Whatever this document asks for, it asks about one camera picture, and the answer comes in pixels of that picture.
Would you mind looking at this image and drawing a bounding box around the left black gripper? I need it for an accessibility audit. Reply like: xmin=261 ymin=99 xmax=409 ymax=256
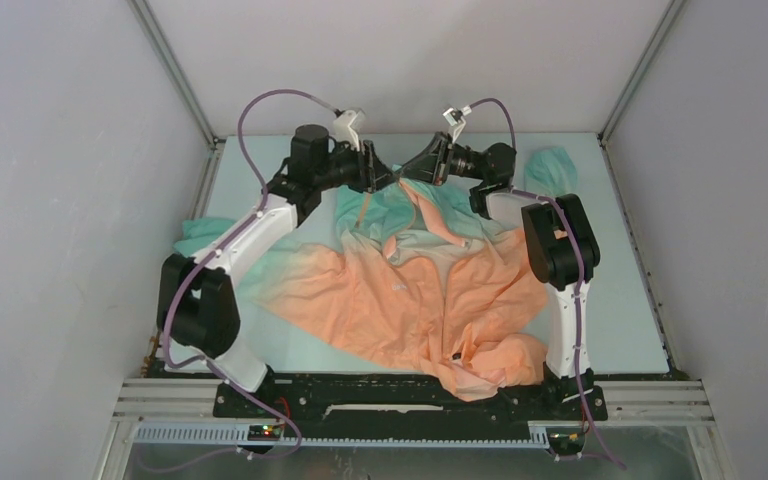
xmin=314 ymin=137 xmax=399 ymax=195

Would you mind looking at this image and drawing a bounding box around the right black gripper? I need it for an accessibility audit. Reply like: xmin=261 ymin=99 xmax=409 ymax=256
xmin=396 ymin=132 xmax=486 ymax=188

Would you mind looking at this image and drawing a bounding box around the teal and orange jacket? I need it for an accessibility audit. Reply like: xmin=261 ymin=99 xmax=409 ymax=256
xmin=173 ymin=146 xmax=580 ymax=403

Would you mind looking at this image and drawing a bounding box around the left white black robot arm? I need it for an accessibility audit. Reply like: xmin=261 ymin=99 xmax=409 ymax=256
xmin=157 ymin=124 xmax=396 ymax=417

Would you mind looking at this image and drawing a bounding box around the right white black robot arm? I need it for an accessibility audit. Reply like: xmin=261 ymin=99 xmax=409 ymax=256
xmin=398 ymin=132 xmax=601 ymax=418

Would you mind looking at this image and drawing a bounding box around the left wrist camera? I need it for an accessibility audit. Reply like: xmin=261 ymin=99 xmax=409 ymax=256
xmin=333 ymin=109 xmax=366 ymax=151

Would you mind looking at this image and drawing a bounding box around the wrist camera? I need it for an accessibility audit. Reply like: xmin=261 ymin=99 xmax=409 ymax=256
xmin=443 ymin=105 xmax=472 ymax=143
xmin=333 ymin=109 xmax=366 ymax=151

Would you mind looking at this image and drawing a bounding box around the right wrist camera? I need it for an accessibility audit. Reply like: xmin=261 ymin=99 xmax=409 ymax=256
xmin=443 ymin=105 xmax=472 ymax=143

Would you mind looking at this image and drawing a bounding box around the grey slotted cable duct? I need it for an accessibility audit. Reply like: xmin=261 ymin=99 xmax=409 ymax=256
xmin=133 ymin=422 xmax=549 ymax=449

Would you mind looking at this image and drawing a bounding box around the aluminium frame rail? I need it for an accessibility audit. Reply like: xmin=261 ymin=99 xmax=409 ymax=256
xmin=95 ymin=373 xmax=734 ymax=479

